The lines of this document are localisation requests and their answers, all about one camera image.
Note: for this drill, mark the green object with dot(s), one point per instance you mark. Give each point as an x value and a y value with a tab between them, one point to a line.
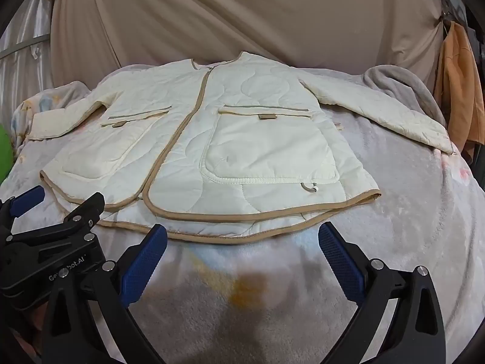
5	155

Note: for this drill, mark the grey floral fleece blanket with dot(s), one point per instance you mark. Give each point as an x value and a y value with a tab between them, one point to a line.
416	235

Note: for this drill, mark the beige backdrop sheet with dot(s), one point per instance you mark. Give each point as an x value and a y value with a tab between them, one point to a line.
246	15

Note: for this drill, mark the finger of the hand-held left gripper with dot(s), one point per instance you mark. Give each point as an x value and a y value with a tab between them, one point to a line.
81	210
26	201

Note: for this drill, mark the cream quilted jacket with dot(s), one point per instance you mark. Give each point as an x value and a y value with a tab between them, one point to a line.
246	140

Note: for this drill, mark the white satin curtain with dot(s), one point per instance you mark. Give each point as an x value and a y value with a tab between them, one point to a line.
26	19

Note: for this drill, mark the orange hanging garment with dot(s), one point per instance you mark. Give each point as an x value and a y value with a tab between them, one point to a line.
454	83

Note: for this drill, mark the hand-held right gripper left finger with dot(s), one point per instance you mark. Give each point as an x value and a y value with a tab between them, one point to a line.
144	269

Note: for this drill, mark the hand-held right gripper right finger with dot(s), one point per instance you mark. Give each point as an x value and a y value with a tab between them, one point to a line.
341	265

